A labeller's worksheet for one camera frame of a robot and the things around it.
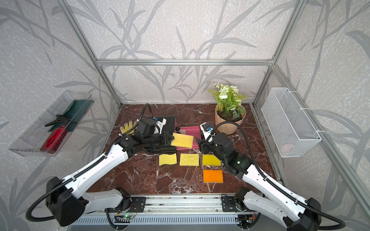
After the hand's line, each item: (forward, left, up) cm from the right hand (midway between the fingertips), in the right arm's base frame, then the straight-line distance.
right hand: (200, 133), depth 72 cm
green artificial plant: (+21, -18, +2) cm, 28 cm away
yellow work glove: (+21, +54, -24) cm, 63 cm away
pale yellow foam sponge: (0, +9, -6) cm, 11 cm away
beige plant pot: (+21, -24, -11) cm, 34 cm away
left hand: (0, +13, -4) cm, 14 cm away
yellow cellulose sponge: (-4, +7, -24) cm, 25 cm away
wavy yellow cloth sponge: (-3, +20, -24) cm, 31 cm away
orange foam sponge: (-13, -7, -25) cm, 29 cm away
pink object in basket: (-7, -43, -4) cm, 43 cm away
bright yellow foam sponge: (-4, -7, -24) cm, 26 cm away
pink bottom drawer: (+17, +3, -24) cm, 29 cm away
